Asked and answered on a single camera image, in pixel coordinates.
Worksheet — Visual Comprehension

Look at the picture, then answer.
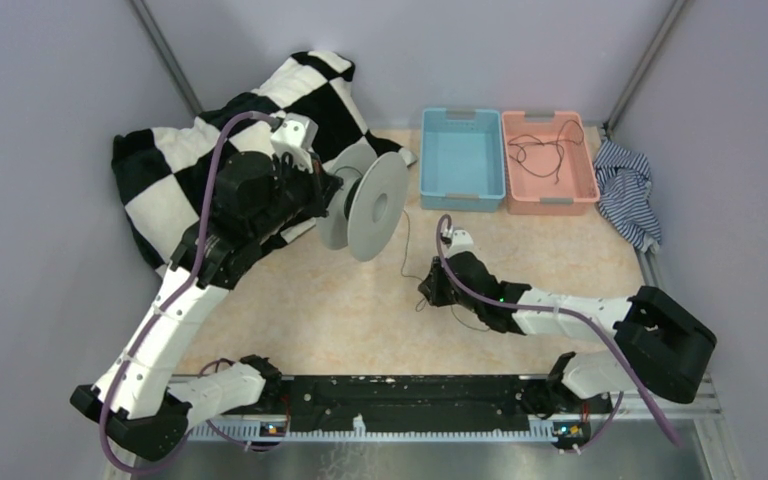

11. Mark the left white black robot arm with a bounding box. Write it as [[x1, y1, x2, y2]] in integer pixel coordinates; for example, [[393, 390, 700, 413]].
[[70, 152, 347, 462]]

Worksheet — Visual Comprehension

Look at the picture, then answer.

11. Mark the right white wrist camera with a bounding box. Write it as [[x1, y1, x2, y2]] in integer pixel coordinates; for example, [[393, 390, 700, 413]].
[[438, 227, 474, 258]]

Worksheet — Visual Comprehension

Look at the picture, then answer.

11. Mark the pink plastic bin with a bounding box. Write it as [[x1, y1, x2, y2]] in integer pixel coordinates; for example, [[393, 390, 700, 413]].
[[501, 111, 601, 216]]

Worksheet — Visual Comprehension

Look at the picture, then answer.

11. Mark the translucent white cable spool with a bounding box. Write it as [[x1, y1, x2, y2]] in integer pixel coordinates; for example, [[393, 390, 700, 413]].
[[316, 144, 409, 262]]

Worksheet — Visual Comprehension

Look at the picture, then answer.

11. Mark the aluminium frame rail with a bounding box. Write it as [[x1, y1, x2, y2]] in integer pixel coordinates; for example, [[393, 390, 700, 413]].
[[102, 374, 743, 480]]

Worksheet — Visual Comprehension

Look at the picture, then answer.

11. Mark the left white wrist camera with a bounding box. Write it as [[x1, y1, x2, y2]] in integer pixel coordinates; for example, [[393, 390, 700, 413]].
[[270, 113, 319, 173]]

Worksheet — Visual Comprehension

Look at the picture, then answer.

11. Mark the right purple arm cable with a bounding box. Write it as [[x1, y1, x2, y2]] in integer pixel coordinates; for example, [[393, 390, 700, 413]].
[[435, 213, 685, 455]]

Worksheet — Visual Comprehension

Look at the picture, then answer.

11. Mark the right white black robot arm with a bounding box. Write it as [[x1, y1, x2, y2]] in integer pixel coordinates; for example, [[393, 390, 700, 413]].
[[418, 252, 717, 412]]

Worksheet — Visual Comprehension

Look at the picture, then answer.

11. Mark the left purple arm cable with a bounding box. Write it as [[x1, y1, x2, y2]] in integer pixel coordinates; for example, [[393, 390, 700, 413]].
[[97, 111, 283, 477]]

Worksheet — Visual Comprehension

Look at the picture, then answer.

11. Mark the right corner metal post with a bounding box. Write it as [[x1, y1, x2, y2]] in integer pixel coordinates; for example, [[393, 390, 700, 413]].
[[602, 0, 693, 138]]

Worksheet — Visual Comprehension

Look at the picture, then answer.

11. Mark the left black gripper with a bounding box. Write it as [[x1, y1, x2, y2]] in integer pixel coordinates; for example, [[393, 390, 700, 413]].
[[251, 147, 343, 240]]

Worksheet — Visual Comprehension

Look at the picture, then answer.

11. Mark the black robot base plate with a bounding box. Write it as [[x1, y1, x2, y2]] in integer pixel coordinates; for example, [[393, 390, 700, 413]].
[[218, 374, 614, 435]]

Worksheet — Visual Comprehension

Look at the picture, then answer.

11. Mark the left corner metal post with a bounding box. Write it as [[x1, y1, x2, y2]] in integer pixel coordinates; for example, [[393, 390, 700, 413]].
[[126, 0, 203, 116]]

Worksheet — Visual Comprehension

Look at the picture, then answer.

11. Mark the blue plastic bin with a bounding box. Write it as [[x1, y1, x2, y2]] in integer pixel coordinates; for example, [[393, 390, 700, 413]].
[[419, 108, 506, 213]]

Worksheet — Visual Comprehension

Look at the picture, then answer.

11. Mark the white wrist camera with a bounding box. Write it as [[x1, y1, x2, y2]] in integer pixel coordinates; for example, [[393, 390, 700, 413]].
[[270, 113, 319, 173], [438, 227, 474, 258]]

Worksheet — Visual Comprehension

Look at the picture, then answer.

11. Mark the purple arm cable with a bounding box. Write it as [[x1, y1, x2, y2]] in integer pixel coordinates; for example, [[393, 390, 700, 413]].
[[435, 213, 685, 455], [97, 111, 283, 477]]

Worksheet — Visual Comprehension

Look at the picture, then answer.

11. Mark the blue white striped cloth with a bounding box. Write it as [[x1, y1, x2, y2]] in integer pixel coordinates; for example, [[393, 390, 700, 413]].
[[593, 140, 662, 253]]

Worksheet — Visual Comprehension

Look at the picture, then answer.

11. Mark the black white checkered pillow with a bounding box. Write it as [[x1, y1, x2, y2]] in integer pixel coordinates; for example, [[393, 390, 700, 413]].
[[111, 50, 417, 275]]

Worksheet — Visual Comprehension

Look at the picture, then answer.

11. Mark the corner metal post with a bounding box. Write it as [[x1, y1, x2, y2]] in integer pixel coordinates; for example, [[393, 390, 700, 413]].
[[126, 0, 203, 116], [602, 0, 693, 138]]

